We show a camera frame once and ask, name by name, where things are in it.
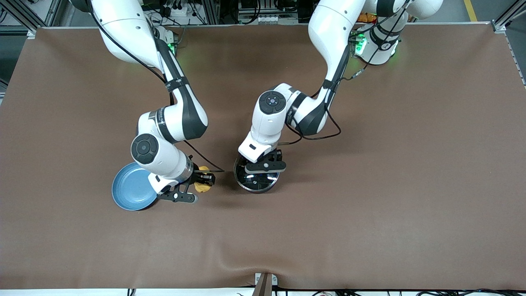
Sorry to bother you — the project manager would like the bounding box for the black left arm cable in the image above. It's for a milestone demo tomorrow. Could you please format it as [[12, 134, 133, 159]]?
[[277, 0, 412, 147]]

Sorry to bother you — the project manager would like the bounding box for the steel pot with blue handle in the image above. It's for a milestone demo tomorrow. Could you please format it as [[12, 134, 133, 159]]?
[[233, 156, 281, 194]]

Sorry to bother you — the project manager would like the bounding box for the white strip with black plugs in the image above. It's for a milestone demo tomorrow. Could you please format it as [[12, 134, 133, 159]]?
[[158, 1, 196, 19]]

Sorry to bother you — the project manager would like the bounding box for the grey metal bracket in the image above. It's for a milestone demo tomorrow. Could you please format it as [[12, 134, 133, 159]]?
[[254, 273, 278, 296]]

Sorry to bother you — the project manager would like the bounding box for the aluminium frame profile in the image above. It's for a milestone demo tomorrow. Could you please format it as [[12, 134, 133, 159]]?
[[491, 0, 526, 34], [0, 0, 63, 39]]

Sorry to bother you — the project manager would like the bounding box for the blue round plate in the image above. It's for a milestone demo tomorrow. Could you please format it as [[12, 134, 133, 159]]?
[[112, 162, 159, 211]]

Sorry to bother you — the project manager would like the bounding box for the glass lid with blue knob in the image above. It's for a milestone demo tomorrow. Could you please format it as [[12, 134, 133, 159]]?
[[236, 162, 279, 192]]

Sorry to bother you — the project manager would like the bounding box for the white power strip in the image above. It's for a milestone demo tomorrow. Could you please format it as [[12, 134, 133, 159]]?
[[242, 14, 299, 25]]

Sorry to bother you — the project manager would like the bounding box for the brown table cloth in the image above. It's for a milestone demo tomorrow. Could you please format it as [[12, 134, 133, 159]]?
[[0, 24, 526, 290]]

